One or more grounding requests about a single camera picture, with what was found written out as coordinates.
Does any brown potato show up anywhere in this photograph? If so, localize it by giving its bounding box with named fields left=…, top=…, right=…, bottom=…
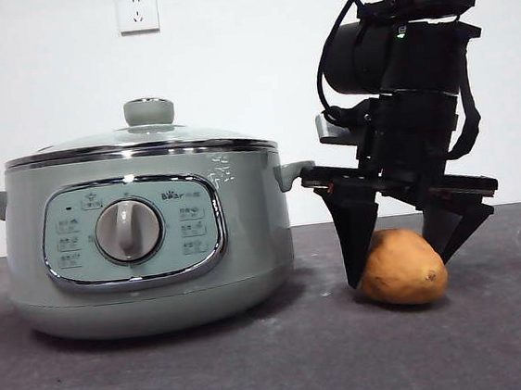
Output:
left=354, top=223, right=451, bottom=312

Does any glass lid with green knob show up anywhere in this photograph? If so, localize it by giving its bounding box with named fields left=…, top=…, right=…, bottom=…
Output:
left=0, top=84, right=279, bottom=179

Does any pale green electric cooking pot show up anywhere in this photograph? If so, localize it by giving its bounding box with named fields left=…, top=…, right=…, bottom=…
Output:
left=0, top=133, right=333, bottom=352

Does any black cable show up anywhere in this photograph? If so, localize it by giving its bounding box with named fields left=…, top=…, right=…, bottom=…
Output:
left=307, top=0, right=396, bottom=125
left=438, top=71, right=487, bottom=163

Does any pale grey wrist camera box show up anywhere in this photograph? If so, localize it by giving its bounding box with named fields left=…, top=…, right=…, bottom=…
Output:
left=312, top=108, right=360, bottom=149

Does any white wall socket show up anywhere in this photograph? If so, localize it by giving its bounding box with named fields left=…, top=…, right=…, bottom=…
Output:
left=114, top=0, right=162, bottom=38

